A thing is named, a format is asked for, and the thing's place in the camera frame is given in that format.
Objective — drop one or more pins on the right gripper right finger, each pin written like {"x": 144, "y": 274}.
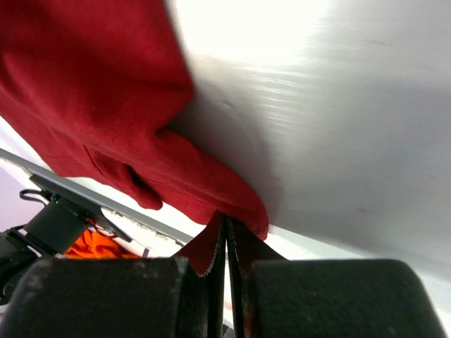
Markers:
{"x": 275, "y": 297}

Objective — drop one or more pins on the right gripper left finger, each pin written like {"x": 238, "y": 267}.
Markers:
{"x": 179, "y": 296}

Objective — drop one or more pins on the dark red t shirt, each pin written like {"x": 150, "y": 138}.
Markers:
{"x": 91, "y": 86}

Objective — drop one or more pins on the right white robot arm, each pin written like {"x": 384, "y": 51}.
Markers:
{"x": 48, "y": 234}

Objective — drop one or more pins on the orange t shirt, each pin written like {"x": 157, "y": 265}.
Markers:
{"x": 94, "y": 245}

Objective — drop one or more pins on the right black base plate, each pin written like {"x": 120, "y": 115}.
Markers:
{"x": 90, "y": 208}

